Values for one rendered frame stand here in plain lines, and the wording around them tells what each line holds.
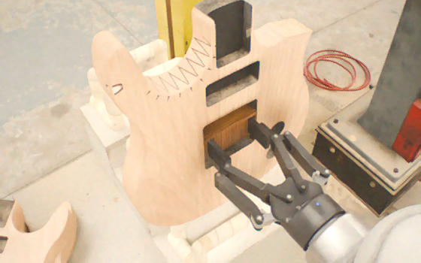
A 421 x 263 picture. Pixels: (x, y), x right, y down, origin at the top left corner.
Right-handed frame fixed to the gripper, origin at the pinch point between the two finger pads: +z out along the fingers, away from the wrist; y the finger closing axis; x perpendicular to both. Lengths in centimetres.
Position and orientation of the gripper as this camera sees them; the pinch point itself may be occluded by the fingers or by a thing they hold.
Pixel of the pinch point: (232, 137)
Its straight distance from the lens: 64.3
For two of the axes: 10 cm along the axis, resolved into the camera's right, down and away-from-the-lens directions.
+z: -5.8, -6.0, 5.5
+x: -0.1, -6.7, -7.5
